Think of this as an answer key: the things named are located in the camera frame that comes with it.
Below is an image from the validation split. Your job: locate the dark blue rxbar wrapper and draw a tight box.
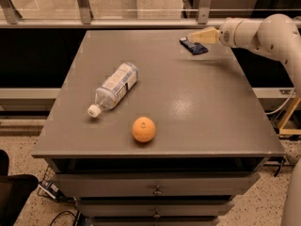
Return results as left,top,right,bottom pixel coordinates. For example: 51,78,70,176
180,37,208,56

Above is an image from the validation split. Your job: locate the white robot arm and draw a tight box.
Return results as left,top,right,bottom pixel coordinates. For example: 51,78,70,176
187,14,301,226

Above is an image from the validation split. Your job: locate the grey drawer cabinet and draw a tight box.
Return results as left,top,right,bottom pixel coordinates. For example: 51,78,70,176
33,30,284,226

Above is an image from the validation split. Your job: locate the clear plastic water bottle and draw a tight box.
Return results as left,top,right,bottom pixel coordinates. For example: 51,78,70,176
87,62,138,118

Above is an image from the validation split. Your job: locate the orange fruit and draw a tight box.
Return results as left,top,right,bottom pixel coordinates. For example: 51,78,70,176
132,117,156,143

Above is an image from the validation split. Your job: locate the upper grey drawer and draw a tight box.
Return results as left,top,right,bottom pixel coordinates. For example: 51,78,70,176
52,172,260,198

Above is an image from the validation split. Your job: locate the grey drawer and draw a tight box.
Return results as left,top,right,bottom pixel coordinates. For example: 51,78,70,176
52,172,260,198
76,200,234,218

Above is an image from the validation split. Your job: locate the metal glass railing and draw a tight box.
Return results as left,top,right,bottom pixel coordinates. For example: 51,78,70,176
0,0,300,28

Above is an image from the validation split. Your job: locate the lower grey drawer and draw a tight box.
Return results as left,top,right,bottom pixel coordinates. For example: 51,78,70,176
76,200,234,218

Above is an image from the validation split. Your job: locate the small box on floor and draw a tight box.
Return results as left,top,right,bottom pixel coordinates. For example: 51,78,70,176
39,180,60,200

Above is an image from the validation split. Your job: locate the black office chair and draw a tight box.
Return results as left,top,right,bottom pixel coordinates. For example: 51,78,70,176
0,150,39,226

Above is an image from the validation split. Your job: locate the yellow wooden frame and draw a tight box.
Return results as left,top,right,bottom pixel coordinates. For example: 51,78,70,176
277,95,301,136

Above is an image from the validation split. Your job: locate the black floor cable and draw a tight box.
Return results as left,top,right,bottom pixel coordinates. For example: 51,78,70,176
48,210,83,226

